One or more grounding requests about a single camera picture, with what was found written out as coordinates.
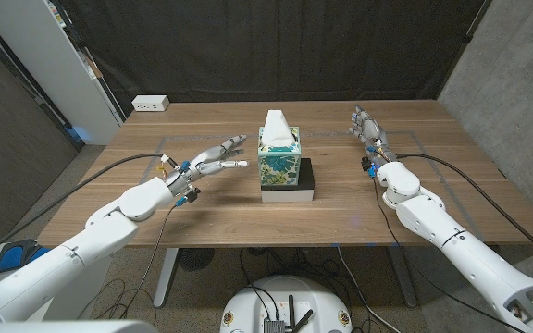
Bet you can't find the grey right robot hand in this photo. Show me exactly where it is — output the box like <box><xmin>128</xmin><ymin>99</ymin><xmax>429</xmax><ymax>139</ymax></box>
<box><xmin>348</xmin><ymin>105</ymin><xmax>394</xmax><ymax>168</ymax></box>

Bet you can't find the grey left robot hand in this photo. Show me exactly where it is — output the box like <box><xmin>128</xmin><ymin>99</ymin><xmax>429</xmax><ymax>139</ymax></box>
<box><xmin>164</xmin><ymin>134</ymin><xmax>250</xmax><ymax>198</ymax></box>

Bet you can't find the teal floral tissue box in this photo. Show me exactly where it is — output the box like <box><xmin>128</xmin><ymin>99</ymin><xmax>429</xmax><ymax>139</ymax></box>
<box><xmin>257</xmin><ymin>126</ymin><xmax>303</xmax><ymax>187</ymax></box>

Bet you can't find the white tissue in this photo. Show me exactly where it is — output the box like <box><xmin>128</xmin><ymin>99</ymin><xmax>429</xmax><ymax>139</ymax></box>
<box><xmin>260</xmin><ymin>109</ymin><xmax>296</xmax><ymax>148</ymax></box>

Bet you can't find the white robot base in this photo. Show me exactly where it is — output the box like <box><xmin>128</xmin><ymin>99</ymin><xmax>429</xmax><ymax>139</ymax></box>
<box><xmin>219</xmin><ymin>275</ymin><xmax>353</xmax><ymax>333</ymax></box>

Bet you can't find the small grey electronics box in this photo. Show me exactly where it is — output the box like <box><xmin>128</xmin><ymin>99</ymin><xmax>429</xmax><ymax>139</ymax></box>
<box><xmin>263</xmin><ymin>317</ymin><xmax>286</xmax><ymax>333</ymax></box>

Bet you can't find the black foam block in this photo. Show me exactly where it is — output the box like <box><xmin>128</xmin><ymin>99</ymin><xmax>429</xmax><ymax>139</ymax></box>
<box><xmin>260</xmin><ymin>157</ymin><xmax>316</xmax><ymax>191</ymax></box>

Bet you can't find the white power strip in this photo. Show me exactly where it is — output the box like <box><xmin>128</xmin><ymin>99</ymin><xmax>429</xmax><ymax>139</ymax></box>
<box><xmin>131</xmin><ymin>94</ymin><xmax>170</xmax><ymax>113</ymax></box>

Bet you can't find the white base block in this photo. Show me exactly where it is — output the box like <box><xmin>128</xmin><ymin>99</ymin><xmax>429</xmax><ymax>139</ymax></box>
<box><xmin>260</xmin><ymin>187</ymin><xmax>316</xmax><ymax>204</ymax></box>

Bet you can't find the black round floor fan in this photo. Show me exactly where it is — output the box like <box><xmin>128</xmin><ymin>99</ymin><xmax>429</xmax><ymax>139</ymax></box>
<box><xmin>177</xmin><ymin>247</ymin><xmax>216</xmax><ymax>272</ymax></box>

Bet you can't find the white table leg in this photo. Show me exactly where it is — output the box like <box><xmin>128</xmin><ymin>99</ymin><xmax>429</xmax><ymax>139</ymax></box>
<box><xmin>153</xmin><ymin>247</ymin><xmax>180</xmax><ymax>309</ymax></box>

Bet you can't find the black curtain backdrop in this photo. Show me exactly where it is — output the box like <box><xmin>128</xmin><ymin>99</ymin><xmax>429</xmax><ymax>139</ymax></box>
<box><xmin>57</xmin><ymin>0</ymin><xmax>492</xmax><ymax>117</ymax></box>

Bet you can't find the grey table leg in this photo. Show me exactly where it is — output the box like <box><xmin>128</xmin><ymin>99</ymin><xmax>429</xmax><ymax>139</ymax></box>
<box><xmin>388</xmin><ymin>245</ymin><xmax>419</xmax><ymax>309</ymax></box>

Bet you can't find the slanted black antenna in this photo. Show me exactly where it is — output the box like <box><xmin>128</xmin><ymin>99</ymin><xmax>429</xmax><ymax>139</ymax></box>
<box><xmin>293</xmin><ymin>308</ymin><xmax>315</xmax><ymax>333</ymax></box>

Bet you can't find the white cabinet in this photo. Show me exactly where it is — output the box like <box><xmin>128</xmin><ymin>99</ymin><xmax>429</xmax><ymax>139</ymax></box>
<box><xmin>0</xmin><ymin>0</ymin><xmax>124</xmax><ymax>146</ymax></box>

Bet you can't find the blue and black pad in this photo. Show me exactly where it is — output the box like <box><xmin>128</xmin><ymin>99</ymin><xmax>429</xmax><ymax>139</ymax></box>
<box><xmin>0</xmin><ymin>239</ymin><xmax>51</xmax><ymax>274</ymax></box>

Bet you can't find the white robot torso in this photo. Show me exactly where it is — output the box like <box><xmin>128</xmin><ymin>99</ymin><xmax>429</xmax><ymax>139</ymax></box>
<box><xmin>0</xmin><ymin>318</ymin><xmax>159</xmax><ymax>333</ymax></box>

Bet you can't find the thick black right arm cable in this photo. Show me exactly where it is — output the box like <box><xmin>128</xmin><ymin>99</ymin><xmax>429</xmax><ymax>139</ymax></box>
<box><xmin>395</xmin><ymin>153</ymin><xmax>533</xmax><ymax>267</ymax></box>

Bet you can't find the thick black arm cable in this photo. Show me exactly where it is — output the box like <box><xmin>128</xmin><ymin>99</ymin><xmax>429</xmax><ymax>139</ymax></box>
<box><xmin>395</xmin><ymin>153</ymin><xmax>533</xmax><ymax>267</ymax></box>
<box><xmin>0</xmin><ymin>153</ymin><xmax>165</xmax><ymax>267</ymax></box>

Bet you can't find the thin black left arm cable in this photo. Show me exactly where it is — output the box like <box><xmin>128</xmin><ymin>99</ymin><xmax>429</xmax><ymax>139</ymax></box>
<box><xmin>118</xmin><ymin>204</ymin><xmax>179</xmax><ymax>320</ymax></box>

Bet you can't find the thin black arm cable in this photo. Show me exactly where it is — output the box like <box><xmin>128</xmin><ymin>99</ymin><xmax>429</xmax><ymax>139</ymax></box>
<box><xmin>371</xmin><ymin>177</ymin><xmax>518</xmax><ymax>333</ymax></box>
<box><xmin>118</xmin><ymin>204</ymin><xmax>179</xmax><ymax>320</ymax></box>

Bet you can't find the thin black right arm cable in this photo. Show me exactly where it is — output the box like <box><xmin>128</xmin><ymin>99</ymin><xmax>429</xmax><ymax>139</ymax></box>
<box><xmin>371</xmin><ymin>177</ymin><xmax>518</xmax><ymax>333</ymax></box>

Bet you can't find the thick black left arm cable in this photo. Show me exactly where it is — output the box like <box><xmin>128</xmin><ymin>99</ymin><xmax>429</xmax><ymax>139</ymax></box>
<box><xmin>0</xmin><ymin>153</ymin><xmax>165</xmax><ymax>267</ymax></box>

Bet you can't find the white floor cable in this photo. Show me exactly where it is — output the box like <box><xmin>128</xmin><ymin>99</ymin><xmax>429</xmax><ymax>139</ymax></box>
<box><xmin>337</xmin><ymin>245</ymin><xmax>402</xmax><ymax>333</ymax></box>

